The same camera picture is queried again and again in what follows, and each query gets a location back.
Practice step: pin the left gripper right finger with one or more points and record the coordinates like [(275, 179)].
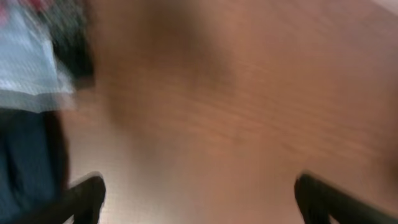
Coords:
[(319, 201)]

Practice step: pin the folded black printed garment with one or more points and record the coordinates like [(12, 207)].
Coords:
[(68, 22)]

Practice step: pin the light blue t-shirt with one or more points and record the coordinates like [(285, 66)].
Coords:
[(32, 78)]

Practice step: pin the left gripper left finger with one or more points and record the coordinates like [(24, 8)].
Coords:
[(82, 202)]

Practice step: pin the folded navy blue garment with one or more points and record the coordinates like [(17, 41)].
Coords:
[(34, 162)]

